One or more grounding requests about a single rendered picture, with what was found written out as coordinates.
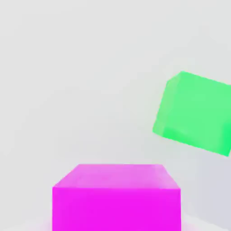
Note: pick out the small magenta cube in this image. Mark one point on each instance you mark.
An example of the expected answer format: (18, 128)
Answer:
(116, 207)

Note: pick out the small green cube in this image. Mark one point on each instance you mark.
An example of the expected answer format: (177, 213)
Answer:
(194, 111)

